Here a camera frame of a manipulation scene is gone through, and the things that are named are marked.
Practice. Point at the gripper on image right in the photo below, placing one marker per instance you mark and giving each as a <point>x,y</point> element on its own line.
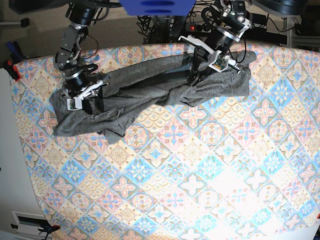
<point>214,51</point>

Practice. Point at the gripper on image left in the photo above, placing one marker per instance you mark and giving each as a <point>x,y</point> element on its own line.
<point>83,88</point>

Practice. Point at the grey t-shirt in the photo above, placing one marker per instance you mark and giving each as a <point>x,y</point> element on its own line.
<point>161,81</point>

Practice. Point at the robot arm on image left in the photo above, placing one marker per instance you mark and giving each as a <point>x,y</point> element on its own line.
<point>81,14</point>

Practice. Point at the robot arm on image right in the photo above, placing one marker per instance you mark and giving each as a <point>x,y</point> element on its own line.
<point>227,23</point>

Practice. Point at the white power strip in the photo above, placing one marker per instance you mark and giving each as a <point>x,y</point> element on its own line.
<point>197,28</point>

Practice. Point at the red black clamp left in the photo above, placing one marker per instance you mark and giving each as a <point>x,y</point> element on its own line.
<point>12,70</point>

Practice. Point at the patterned tablecloth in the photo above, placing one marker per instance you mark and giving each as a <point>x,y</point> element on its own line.
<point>235,168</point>

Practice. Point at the black orange clamp bottom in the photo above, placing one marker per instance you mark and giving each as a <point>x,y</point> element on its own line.
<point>49,229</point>

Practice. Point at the white vent panel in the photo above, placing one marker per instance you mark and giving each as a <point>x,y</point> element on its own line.
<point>28,225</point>

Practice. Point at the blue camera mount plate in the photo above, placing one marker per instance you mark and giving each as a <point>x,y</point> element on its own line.
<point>157,7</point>

